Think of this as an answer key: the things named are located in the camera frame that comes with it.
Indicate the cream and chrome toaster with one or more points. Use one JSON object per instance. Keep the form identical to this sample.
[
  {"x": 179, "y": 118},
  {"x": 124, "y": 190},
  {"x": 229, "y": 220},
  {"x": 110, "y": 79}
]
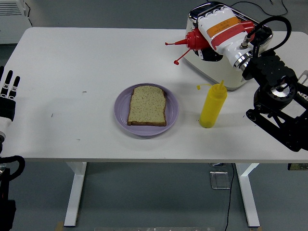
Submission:
[{"x": 216, "y": 72}]

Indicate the slice of bread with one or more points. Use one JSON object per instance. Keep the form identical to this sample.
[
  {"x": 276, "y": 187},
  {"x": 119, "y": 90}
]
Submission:
[{"x": 146, "y": 106}]

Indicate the white appliance with vents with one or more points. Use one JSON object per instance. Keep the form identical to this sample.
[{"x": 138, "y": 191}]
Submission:
[{"x": 12, "y": 24}]

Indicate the metal floor socket plate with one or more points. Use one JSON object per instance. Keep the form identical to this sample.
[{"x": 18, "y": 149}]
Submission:
[{"x": 219, "y": 180}]

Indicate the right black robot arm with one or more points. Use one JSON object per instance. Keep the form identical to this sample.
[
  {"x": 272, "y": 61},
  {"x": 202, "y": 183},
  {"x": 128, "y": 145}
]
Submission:
[{"x": 272, "y": 69}]

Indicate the red squeeze bottle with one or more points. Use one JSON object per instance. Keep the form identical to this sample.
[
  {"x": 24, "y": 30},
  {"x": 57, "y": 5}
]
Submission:
[{"x": 195, "y": 39}]

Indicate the purple plate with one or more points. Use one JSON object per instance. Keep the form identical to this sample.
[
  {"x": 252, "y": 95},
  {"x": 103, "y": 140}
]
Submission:
[{"x": 120, "y": 108}]

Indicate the yellow squeeze bottle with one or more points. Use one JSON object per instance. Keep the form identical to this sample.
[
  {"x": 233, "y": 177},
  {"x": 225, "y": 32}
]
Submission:
[{"x": 211, "y": 106}]

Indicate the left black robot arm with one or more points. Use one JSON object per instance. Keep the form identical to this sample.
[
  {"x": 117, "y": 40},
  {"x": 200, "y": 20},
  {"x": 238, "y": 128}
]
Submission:
[{"x": 6, "y": 192}]

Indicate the metal toast rack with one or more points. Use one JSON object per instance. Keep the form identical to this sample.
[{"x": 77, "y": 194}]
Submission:
[{"x": 304, "y": 75}]

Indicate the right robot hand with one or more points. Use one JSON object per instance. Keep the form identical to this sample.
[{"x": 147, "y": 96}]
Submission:
[{"x": 221, "y": 26}]

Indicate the dark box under table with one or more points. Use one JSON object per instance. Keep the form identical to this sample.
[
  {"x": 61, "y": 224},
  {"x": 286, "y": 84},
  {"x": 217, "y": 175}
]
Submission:
[{"x": 298, "y": 166}]

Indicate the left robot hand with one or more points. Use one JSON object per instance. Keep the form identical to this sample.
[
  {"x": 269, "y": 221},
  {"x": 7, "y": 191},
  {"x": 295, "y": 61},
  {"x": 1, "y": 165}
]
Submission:
[{"x": 7, "y": 108}]

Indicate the white table leg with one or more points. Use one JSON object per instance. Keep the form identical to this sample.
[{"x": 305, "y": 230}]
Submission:
[
  {"x": 75, "y": 192},
  {"x": 247, "y": 192}
]

